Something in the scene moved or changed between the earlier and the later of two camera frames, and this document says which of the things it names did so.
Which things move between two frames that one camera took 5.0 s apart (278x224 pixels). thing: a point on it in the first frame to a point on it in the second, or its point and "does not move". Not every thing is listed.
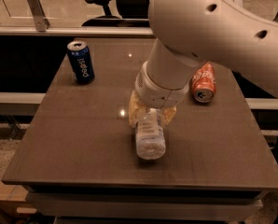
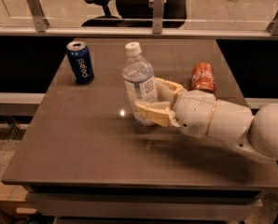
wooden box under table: x=8 y=205 does not move
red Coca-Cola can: x=204 y=82 does not move
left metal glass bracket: x=42 y=21 does not move
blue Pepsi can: x=81 y=62 does not move
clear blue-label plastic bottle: x=150 y=138 to x=139 y=81
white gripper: x=158 y=94 to x=195 y=112
